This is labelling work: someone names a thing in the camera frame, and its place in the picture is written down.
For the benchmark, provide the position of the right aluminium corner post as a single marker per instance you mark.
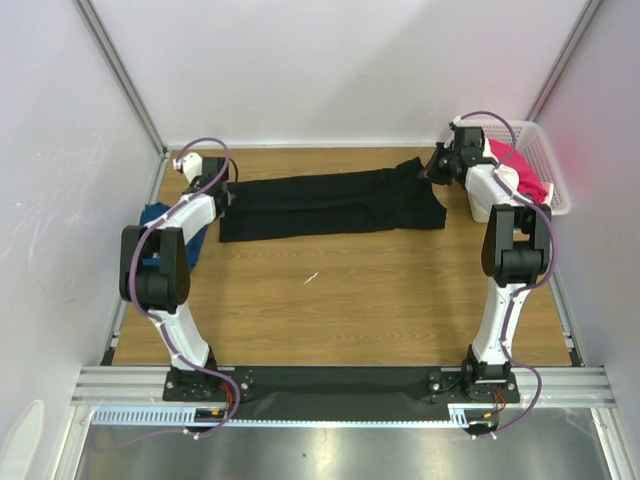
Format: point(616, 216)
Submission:
point(573, 40)

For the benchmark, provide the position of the aluminium corner post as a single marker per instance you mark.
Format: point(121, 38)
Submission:
point(573, 40)
point(115, 64)

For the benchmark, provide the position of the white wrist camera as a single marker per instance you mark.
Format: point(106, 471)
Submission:
point(189, 166)
point(457, 125)

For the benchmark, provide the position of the left aluminium corner post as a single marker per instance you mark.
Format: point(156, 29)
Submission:
point(115, 64)

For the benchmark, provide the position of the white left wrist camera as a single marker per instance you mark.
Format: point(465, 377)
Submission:
point(189, 166)

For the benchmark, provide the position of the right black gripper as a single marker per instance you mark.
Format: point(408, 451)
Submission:
point(435, 163)

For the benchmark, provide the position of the aluminium frame rail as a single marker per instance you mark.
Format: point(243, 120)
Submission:
point(133, 396)

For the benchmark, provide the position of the black t shirt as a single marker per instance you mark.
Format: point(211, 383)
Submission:
point(346, 203)

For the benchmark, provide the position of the folded blue t shirt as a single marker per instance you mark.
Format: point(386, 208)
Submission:
point(164, 237)

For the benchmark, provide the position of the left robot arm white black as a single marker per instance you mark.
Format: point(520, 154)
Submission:
point(155, 275)

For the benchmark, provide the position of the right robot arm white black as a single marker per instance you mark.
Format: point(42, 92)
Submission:
point(516, 251)

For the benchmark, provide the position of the pink t shirt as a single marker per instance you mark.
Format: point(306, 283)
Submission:
point(517, 172)

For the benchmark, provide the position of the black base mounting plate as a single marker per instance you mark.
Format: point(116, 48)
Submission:
point(359, 393)

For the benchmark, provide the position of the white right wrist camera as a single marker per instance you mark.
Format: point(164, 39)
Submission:
point(457, 125)

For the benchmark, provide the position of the white plastic basket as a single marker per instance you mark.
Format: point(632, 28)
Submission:
point(530, 165)

